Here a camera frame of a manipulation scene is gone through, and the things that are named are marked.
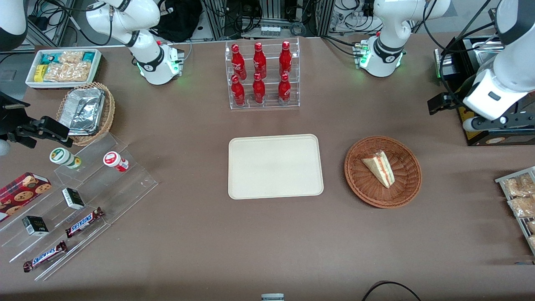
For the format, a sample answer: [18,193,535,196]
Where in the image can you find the red lid cup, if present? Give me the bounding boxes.
[103,151,130,173]

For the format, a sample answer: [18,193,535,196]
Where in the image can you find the green lid cup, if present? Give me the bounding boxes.
[49,148,82,170]

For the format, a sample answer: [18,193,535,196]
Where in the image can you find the aluminium foil tray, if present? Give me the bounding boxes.
[59,87,106,136]

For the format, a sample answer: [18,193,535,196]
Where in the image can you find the black bag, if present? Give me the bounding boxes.
[151,0,204,43]

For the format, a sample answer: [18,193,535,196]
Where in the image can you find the small black box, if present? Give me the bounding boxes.
[61,187,86,210]
[21,215,50,237]

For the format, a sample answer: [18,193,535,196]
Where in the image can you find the light wicker basket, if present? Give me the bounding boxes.
[56,82,116,147]

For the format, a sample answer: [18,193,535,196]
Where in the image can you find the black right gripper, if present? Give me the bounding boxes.
[0,91,74,150]

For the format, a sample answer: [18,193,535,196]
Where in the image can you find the beige plastic tray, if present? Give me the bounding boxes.
[228,134,324,200]

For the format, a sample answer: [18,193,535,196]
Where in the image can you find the white snack bin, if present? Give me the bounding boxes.
[25,48,102,90]

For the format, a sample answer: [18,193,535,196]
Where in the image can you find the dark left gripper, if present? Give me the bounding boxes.
[428,92,535,131]

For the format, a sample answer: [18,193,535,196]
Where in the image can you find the clear acrylic stepped display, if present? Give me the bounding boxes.
[0,133,159,282]

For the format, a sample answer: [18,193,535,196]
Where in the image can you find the Snickers chocolate bar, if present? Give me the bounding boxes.
[23,240,68,273]
[65,207,105,239]

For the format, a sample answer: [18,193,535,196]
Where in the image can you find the black table cable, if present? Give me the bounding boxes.
[361,281,423,301]

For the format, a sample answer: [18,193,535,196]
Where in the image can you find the wire rack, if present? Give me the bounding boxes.
[495,166,535,256]

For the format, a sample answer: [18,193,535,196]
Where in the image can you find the clear rice cracker bag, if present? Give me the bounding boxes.
[43,61,92,83]
[58,51,85,64]

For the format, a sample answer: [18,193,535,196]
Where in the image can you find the clear acrylic bottle rack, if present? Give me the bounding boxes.
[224,37,301,110]

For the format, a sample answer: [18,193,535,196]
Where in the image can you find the red cookie box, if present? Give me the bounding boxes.
[0,172,53,222]

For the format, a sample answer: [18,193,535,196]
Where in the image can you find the silver metal box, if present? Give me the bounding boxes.
[434,48,461,80]

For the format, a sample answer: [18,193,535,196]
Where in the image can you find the triangular sandwich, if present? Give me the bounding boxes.
[361,151,396,189]

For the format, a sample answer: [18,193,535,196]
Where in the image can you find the black hot dog machine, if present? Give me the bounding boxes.
[434,36,535,146]

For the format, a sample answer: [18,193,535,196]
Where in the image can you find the red cola bottle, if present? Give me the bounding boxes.
[252,72,267,105]
[231,74,246,107]
[279,41,293,77]
[231,43,247,80]
[278,73,292,105]
[253,42,268,79]

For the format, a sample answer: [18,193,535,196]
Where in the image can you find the round brown wicker basket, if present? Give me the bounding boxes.
[344,136,423,209]

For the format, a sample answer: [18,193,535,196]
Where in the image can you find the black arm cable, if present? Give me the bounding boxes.
[422,0,494,99]

